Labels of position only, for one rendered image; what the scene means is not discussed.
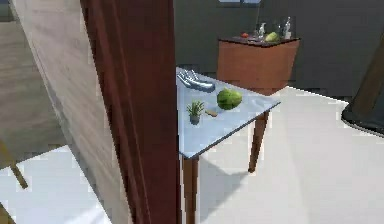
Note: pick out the clear glass bottle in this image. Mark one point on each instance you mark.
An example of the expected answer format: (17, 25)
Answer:
(287, 28)

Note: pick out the small potted green plant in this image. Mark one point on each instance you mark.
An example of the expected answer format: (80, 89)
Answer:
(195, 111)

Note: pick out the clear spray bottle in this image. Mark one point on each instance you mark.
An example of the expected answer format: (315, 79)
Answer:
(261, 30)

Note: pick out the window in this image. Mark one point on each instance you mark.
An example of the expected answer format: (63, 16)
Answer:
(239, 2)

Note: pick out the green round vegetable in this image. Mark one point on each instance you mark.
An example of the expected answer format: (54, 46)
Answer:
(271, 37)

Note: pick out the red tomato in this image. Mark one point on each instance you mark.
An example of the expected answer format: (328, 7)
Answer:
(245, 35)

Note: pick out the small brown flat piece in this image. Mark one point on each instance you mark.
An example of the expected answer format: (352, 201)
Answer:
(211, 113)

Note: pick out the tan wooden chair leg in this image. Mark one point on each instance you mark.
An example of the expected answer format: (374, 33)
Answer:
(15, 170)

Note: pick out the silver cutlery piece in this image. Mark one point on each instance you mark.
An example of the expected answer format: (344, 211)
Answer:
(196, 82)

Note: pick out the pale blue top wooden table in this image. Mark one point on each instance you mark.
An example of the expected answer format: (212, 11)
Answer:
(216, 126)

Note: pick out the green lettuce head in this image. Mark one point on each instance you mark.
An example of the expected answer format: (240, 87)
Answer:
(229, 98)

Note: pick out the brown cabinet with dark top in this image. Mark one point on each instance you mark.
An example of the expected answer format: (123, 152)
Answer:
(256, 63)

